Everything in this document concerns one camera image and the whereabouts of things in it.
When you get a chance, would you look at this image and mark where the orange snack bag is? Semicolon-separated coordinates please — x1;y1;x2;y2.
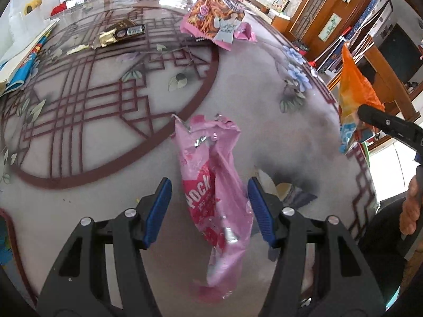
338;44;385;154

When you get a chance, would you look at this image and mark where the pink Pocky wrapper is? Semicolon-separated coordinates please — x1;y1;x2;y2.
173;115;254;303

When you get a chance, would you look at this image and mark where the purple noodle snack bag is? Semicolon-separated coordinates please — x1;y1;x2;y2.
180;0;257;51

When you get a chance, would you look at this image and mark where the person's right hand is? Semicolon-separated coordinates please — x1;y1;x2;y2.
399;176;422;235

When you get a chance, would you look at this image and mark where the wooden chair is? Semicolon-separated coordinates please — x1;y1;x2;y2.
328;44;420;122

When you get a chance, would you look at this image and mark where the low TV cabinet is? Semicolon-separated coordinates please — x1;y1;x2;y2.
238;0;290;33

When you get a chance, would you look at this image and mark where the white blue paper box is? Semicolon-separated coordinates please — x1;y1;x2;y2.
1;19;59;96

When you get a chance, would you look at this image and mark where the dark cigarette box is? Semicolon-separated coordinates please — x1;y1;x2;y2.
104;19;146;41

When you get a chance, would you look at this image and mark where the white bottle yellow cap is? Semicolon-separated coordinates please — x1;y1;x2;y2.
9;0;45;44

